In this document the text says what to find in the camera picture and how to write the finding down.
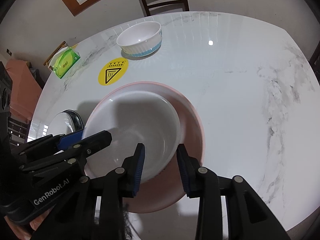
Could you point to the dark wooden side chair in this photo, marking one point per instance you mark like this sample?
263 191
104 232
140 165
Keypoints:
18 132

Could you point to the white plate pink flowers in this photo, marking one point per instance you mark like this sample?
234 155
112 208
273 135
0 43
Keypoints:
65 122

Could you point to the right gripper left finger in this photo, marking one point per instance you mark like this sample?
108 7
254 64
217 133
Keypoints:
132 175

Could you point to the white Rabbit bowl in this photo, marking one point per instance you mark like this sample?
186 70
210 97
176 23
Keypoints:
132 118

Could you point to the yellow warning sticker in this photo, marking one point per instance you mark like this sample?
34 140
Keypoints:
113 71

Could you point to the pink bowl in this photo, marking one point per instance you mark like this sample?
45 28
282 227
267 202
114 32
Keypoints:
166 189

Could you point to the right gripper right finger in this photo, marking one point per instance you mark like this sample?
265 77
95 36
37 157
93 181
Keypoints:
188 168

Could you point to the person's left hand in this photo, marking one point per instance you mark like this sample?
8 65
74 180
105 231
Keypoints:
26 231

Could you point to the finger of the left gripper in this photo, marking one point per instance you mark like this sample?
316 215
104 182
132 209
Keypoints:
90 145
70 139

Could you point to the green tissue box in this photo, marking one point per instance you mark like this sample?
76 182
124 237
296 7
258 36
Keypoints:
63 60

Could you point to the light wooden chair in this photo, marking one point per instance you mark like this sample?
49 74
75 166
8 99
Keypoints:
62 45

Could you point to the white Dog bowl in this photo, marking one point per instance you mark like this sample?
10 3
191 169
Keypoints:
141 39

